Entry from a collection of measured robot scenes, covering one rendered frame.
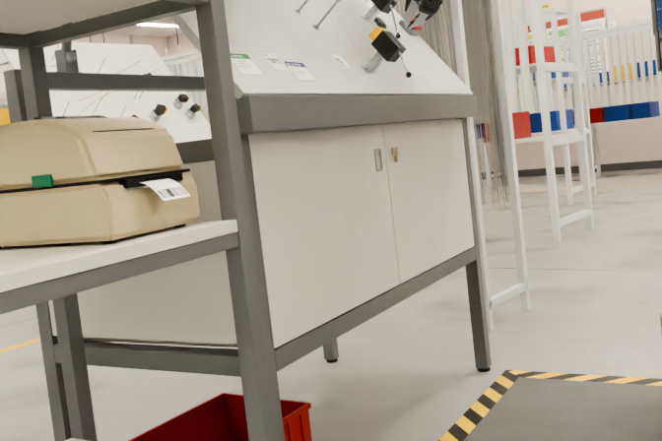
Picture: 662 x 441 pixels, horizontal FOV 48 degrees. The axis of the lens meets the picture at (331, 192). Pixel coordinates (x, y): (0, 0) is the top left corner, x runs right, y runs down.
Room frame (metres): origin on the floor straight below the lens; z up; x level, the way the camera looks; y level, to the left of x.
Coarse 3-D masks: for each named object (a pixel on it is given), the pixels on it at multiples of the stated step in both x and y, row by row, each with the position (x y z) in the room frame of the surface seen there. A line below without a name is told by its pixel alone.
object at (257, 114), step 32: (256, 96) 1.32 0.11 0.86; (288, 96) 1.41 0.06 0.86; (320, 96) 1.51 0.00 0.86; (352, 96) 1.62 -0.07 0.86; (384, 96) 1.76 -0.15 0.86; (416, 96) 1.92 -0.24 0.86; (448, 96) 2.11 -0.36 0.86; (256, 128) 1.31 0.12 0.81; (288, 128) 1.40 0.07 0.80; (320, 128) 1.55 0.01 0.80
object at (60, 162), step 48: (0, 144) 1.13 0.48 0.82; (48, 144) 1.08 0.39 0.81; (96, 144) 1.07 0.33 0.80; (144, 144) 1.16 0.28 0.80; (0, 192) 1.14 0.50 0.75; (48, 192) 1.10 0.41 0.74; (96, 192) 1.04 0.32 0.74; (144, 192) 1.11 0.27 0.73; (192, 192) 1.21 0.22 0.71; (0, 240) 1.14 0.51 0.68; (48, 240) 1.10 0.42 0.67; (96, 240) 1.06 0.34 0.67
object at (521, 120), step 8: (528, 48) 4.83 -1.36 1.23; (544, 48) 4.96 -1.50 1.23; (552, 48) 5.04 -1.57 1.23; (528, 56) 4.83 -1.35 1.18; (544, 56) 4.95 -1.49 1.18; (552, 56) 5.03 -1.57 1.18; (200, 104) 7.00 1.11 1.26; (512, 112) 5.04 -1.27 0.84; (520, 112) 5.13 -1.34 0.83; (528, 112) 5.23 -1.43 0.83; (512, 120) 5.02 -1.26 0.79; (520, 120) 5.12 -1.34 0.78; (528, 120) 5.22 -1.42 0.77; (520, 128) 5.11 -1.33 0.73; (528, 128) 5.21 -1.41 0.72; (488, 136) 5.08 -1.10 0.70; (520, 136) 5.10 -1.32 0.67; (528, 136) 5.20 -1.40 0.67
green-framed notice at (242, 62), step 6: (234, 54) 1.40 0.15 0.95; (240, 54) 1.42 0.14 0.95; (246, 54) 1.43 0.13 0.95; (234, 60) 1.38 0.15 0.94; (240, 60) 1.40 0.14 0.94; (246, 60) 1.41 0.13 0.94; (252, 60) 1.43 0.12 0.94; (234, 66) 1.36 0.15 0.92; (240, 66) 1.38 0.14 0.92; (246, 66) 1.40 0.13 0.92; (252, 66) 1.41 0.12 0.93; (240, 72) 1.36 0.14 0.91; (246, 72) 1.38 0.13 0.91; (252, 72) 1.39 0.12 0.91; (258, 72) 1.41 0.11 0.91
